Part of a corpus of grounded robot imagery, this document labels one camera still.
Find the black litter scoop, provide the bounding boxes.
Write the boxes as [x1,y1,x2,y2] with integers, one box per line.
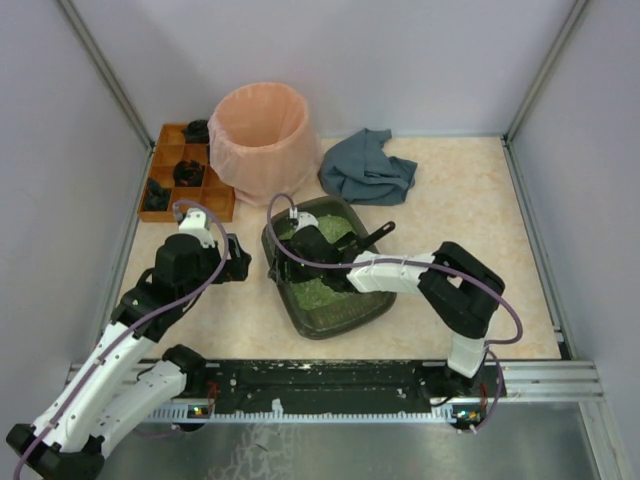
[331,221,396,253]

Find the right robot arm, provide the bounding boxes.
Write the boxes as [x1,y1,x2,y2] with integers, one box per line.
[269,222,505,397]

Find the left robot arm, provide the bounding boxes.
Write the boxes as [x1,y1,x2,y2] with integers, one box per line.
[6,231,251,479]

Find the green litter pellets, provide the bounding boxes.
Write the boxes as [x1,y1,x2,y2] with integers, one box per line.
[269,215,365,311]

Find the blue grey cloth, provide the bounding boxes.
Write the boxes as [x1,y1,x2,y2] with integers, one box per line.
[318,128,418,206]

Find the black object lower compartment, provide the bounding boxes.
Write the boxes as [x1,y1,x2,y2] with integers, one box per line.
[142,178,171,212]

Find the black object compartment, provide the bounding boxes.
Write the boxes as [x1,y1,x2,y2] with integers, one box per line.
[181,119,209,144]
[172,160,205,187]
[142,178,171,212]

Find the pink lined trash bin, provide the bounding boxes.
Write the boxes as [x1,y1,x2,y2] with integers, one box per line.
[208,82,321,206]

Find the black object middle compartment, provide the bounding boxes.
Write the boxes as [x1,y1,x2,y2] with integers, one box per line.
[172,160,205,187]

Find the orange compartment tray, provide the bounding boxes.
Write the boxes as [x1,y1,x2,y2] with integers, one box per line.
[138,120,235,223]

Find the black object top compartment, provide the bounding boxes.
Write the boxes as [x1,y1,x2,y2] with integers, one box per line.
[181,119,209,144]

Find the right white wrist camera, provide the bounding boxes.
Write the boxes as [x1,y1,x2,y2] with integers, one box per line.
[288,207,319,232]

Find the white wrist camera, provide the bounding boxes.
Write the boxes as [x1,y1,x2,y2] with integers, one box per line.
[288,207,319,232]
[178,208,217,248]

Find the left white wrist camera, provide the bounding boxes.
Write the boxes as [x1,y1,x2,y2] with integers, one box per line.
[178,208,217,248]

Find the black mounting base rail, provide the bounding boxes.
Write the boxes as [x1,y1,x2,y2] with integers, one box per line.
[177,360,506,415]

